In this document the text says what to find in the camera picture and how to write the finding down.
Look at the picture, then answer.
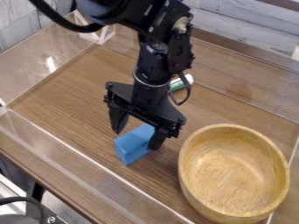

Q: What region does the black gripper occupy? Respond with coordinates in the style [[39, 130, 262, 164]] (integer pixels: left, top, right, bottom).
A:
[[104, 81, 187, 151]]

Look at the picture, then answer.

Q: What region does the blue rectangular block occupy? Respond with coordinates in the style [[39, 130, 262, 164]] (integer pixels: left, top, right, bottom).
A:
[[114, 124, 155, 165]]

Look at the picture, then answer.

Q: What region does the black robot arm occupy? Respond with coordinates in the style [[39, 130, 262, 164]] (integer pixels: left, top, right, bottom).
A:
[[28, 0, 195, 151]]

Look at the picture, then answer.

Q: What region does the brown wooden bowl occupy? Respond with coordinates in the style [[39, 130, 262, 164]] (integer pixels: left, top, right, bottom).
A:
[[178, 123, 291, 224]]

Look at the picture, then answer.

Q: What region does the green Expo marker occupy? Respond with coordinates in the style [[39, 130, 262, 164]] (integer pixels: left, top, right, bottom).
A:
[[171, 73, 194, 91]]

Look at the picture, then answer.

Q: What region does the black table leg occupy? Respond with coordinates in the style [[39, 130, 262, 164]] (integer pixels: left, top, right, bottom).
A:
[[32, 182, 46, 202]]

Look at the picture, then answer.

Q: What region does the clear acrylic corner bracket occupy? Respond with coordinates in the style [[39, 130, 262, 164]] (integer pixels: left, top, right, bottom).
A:
[[74, 10, 118, 45]]

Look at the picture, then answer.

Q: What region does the black cable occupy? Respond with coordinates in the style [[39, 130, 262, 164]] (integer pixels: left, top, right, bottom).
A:
[[0, 196, 46, 224]]

